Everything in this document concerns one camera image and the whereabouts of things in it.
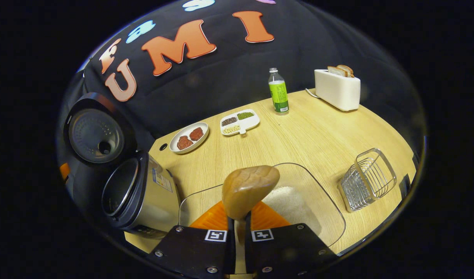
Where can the bread slice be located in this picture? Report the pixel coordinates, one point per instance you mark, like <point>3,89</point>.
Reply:
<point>347,69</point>
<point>336,71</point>

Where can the green beans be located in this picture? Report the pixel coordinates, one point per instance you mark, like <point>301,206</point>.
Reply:
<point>245,115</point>

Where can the white toaster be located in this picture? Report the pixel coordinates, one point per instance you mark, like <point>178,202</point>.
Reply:
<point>337,93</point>

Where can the dark brown beans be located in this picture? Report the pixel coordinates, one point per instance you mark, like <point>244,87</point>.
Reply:
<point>229,121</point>

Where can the clear plastic container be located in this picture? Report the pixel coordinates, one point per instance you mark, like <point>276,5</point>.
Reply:
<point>326,193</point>

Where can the white rice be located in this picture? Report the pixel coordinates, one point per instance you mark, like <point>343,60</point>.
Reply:
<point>295,205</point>

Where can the wooden spoon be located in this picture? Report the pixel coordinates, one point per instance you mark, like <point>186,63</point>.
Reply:
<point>248,190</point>

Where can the white divided dish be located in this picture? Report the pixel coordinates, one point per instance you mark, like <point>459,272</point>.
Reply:
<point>252,122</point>

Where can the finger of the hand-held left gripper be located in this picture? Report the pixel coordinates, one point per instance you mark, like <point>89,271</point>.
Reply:
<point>65,171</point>

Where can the dark grey rice cooker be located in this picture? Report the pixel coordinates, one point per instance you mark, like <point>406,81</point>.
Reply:
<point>143,197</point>

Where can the white round plate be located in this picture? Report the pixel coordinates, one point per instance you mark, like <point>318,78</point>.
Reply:
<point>176,135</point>

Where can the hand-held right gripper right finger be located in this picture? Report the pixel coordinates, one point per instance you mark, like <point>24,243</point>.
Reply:
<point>249,248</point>

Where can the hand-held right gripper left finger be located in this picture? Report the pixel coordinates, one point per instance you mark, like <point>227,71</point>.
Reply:
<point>231,248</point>

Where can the green label drink bottle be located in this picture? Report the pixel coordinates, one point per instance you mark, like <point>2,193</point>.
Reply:
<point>278,95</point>

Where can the pale yellow beans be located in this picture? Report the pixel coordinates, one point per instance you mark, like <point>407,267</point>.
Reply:
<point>231,129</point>

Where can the red-brown meat piece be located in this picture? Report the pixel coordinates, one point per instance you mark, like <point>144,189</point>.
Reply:
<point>184,142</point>
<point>196,133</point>

